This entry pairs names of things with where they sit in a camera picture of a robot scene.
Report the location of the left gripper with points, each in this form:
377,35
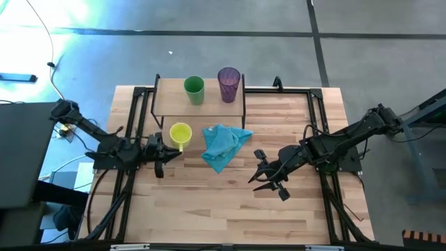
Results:
153,150

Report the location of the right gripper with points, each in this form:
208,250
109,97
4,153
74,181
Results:
289,158

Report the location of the yellow mug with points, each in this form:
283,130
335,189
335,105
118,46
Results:
180,134

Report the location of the green plastic cup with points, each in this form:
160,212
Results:
194,89

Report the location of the purple faceted plastic tumbler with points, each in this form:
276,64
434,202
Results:
229,83

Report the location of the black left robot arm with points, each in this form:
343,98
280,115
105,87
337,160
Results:
64,109

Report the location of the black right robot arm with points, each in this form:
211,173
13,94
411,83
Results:
348,136

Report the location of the teal cloth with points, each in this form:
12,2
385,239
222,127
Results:
223,144

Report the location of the white box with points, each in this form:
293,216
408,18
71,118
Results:
85,178

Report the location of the yellow plug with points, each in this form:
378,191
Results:
65,129

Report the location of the dark grey desk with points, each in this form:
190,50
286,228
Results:
24,150

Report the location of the black flat bar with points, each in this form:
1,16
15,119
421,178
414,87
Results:
17,77

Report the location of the blue-grey metal cart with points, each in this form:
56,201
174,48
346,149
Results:
428,111

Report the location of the wooden shelf with black frame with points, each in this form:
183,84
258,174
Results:
170,101

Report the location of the black aluminium rig frame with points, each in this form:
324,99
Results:
282,91

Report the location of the aluminium bracket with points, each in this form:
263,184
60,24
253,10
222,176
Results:
324,248
130,247

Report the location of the black clamp bracket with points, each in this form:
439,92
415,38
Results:
277,83

